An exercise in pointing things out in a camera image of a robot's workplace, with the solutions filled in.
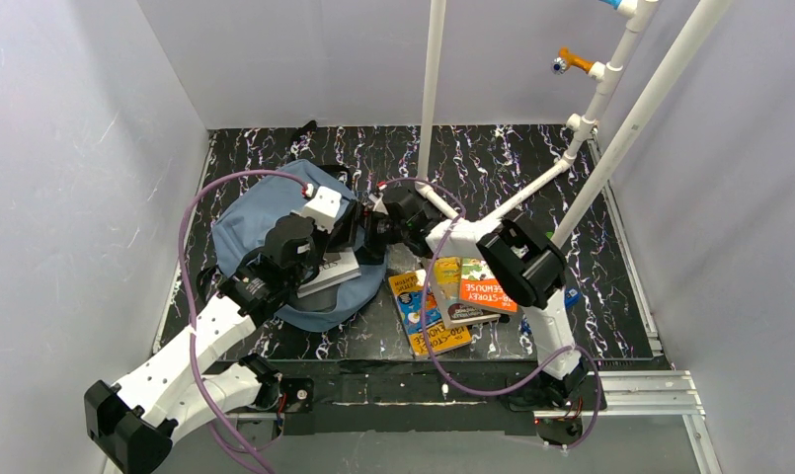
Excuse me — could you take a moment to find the white style magazine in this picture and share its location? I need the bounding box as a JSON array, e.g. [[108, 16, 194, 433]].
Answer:
[[297, 249, 361, 298]]

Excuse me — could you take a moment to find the light blue student backpack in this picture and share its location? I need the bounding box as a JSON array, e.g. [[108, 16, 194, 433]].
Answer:
[[194, 119, 388, 334]]

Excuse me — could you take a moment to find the beige paperback book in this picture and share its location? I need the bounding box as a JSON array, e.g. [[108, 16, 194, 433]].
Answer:
[[431, 257, 501, 329]]

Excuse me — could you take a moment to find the orange storey treehouse book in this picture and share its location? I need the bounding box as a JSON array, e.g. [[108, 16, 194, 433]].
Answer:
[[458, 258, 519, 315]]

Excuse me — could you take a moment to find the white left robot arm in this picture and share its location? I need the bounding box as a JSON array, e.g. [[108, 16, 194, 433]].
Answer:
[[84, 203, 372, 473]]

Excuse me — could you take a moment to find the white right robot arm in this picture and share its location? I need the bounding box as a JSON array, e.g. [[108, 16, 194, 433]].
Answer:
[[361, 185, 586, 383]]

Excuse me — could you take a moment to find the colourful blue storey book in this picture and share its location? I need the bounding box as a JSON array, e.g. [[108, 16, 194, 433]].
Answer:
[[387, 270, 471, 358]]

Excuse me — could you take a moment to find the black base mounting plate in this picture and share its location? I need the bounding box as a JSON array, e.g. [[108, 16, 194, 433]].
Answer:
[[200, 355, 674, 438]]

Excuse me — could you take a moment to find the orange blue pipe valve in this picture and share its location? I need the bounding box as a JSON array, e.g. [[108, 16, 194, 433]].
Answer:
[[551, 46, 594, 75]]

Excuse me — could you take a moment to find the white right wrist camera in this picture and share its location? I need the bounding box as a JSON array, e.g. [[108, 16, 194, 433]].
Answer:
[[364, 189, 388, 216]]

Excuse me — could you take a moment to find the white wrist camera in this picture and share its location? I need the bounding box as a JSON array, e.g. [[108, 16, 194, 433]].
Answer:
[[298, 184, 342, 234], [364, 189, 388, 216]]

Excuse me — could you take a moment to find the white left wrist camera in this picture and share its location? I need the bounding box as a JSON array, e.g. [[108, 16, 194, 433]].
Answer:
[[298, 184, 342, 234]]

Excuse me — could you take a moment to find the white pvc pipe frame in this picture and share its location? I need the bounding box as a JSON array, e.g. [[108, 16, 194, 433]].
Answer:
[[413, 0, 735, 249]]

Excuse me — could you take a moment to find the aluminium rail frame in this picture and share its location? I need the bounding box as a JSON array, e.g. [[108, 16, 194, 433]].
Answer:
[[102, 369, 726, 474]]

